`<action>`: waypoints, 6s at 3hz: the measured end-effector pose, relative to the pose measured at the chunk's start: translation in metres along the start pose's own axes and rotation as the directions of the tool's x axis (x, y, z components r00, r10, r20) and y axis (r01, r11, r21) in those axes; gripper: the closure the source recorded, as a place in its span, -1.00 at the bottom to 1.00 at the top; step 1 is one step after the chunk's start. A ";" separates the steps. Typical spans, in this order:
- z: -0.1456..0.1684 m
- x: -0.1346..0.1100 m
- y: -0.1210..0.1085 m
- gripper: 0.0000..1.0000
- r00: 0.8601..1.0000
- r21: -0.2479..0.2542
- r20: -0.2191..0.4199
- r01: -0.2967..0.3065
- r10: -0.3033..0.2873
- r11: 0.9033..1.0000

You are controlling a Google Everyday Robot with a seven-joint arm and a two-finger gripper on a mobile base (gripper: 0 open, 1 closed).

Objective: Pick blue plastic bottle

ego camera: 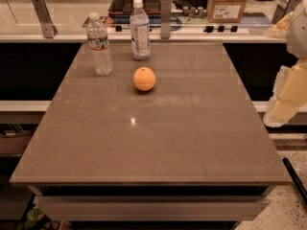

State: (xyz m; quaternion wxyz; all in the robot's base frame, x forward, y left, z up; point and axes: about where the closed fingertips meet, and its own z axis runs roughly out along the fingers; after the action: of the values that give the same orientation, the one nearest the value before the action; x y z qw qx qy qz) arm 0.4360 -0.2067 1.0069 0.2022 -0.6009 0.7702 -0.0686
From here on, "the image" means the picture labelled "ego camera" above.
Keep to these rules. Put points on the clear plastic water bottle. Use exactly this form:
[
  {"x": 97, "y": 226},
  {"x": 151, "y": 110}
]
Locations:
[{"x": 98, "y": 43}]

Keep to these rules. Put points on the cardboard box with label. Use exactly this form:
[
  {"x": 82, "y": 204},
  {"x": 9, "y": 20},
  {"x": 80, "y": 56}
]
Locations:
[{"x": 225, "y": 11}]

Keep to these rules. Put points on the left metal glass bracket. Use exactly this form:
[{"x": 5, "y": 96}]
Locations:
[{"x": 48, "y": 27}]

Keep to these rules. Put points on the black pole near floor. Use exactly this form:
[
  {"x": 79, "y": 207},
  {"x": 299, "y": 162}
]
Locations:
[{"x": 298, "y": 183}]

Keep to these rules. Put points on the right metal glass bracket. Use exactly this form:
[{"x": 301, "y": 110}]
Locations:
[{"x": 283, "y": 7}]

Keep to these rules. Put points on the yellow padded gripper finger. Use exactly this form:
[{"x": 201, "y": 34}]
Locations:
[
  {"x": 279, "y": 30},
  {"x": 289, "y": 95}
]

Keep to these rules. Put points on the orange fruit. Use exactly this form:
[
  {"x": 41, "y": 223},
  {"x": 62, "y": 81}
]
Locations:
[{"x": 144, "y": 79}]

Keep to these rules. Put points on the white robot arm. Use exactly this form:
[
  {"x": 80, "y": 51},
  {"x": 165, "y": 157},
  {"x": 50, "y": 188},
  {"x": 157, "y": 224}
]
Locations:
[{"x": 296, "y": 37}]

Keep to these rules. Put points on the table drawer front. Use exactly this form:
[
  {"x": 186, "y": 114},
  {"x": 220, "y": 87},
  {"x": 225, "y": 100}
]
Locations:
[{"x": 151, "y": 208}]

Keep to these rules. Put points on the blue label plastic bottle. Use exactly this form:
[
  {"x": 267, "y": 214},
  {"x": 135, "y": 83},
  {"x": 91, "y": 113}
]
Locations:
[{"x": 139, "y": 28}]

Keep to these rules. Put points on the green object under table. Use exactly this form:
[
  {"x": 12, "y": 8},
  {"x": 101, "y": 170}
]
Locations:
[{"x": 33, "y": 217}]

